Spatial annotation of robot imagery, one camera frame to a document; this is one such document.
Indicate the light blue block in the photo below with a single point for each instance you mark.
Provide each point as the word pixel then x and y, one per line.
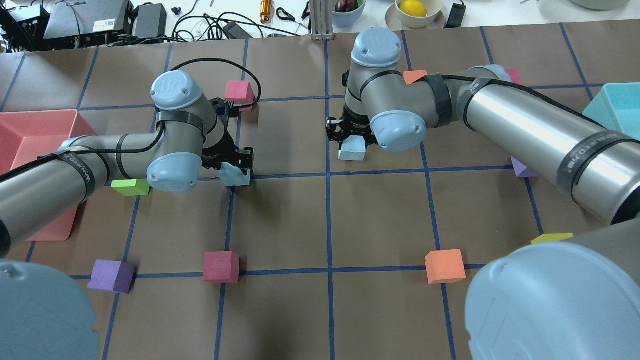
pixel 233 176
pixel 353 148

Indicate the bowl with lemon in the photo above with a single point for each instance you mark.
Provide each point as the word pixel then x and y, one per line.
pixel 415 14

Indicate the far pink block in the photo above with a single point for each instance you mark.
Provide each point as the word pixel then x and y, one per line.
pixel 515 76

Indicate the orange block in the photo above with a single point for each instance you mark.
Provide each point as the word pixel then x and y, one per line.
pixel 445 267
pixel 413 76

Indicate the yellow block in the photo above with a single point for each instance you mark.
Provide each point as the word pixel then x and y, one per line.
pixel 547 238

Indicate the pink block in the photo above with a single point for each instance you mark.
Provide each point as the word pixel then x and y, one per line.
pixel 515 76
pixel 240 92
pixel 221 267

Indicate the light blue tray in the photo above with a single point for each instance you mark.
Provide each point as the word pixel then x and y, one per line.
pixel 617 107

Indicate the brass cylinder tool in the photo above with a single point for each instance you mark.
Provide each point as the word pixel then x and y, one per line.
pixel 265 11

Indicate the black electronics box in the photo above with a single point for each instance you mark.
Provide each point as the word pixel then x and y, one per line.
pixel 77 24

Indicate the purple block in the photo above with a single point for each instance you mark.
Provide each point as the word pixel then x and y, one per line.
pixel 521 170
pixel 112 276

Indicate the orange block left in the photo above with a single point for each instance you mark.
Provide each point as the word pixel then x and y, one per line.
pixel 413 76

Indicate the green block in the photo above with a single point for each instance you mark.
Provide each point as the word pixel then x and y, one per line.
pixel 131 187

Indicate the orange block right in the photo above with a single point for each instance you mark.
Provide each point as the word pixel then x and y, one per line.
pixel 445 267

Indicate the black power adapter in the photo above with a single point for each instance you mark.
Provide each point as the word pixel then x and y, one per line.
pixel 150 21

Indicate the black scissors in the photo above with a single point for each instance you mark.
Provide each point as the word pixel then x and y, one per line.
pixel 286 16

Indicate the aluminium frame post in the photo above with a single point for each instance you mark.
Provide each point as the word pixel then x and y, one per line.
pixel 321 20

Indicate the pink block left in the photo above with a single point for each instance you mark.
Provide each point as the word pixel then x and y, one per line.
pixel 240 92

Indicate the pink block right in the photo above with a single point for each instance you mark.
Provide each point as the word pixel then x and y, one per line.
pixel 221 267

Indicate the purple block near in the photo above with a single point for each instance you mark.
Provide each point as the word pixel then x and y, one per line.
pixel 112 276

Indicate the far purple block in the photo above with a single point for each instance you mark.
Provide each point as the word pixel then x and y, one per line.
pixel 521 170

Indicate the bowl with fruit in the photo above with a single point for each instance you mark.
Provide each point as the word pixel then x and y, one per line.
pixel 347 12

